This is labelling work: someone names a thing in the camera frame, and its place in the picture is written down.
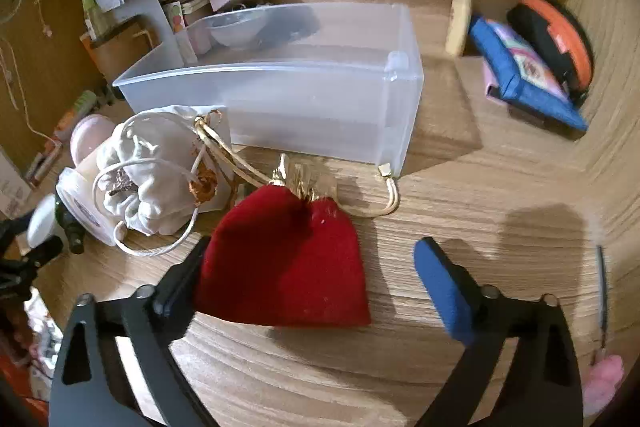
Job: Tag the black orange zip case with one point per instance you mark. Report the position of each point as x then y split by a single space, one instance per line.
545 32

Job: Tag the clear small bowl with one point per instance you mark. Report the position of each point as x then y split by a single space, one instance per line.
235 32

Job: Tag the translucent plastic storage box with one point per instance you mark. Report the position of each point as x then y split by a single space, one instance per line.
310 107

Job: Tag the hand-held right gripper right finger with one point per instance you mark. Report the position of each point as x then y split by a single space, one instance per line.
442 287

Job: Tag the grey desk organizer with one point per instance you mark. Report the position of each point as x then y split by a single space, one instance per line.
150 7

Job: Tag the green orange tube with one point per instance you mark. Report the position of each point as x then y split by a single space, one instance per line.
75 114

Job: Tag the gold organza pouch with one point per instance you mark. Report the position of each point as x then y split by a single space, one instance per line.
305 179

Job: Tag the red object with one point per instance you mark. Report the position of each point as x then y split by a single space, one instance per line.
10 382

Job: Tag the red velvet pouch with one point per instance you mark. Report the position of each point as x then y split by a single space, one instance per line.
290 267

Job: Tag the wooden desktop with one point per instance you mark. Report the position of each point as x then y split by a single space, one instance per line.
450 187

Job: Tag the person's right hand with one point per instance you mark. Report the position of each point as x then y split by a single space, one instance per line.
602 382

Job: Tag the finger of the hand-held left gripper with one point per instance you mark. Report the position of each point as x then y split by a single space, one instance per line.
42 252
12 232

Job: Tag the dark small bottle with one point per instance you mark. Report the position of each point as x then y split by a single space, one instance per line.
72 229

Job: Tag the cream bottle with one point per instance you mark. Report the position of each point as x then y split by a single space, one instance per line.
459 22

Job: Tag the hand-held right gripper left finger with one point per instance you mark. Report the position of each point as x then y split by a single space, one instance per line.
172 287

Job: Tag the white carton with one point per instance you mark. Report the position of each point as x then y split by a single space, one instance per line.
12 187

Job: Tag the white round plastic object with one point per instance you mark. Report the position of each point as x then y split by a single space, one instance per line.
42 219

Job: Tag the fruit print small carton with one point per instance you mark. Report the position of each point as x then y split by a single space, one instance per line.
177 32

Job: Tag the blue patchwork pouch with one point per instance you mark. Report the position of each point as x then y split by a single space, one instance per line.
500 52

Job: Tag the brown cup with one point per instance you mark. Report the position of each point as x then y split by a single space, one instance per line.
115 52

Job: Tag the cream tape roll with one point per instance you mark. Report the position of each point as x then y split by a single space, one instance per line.
80 202

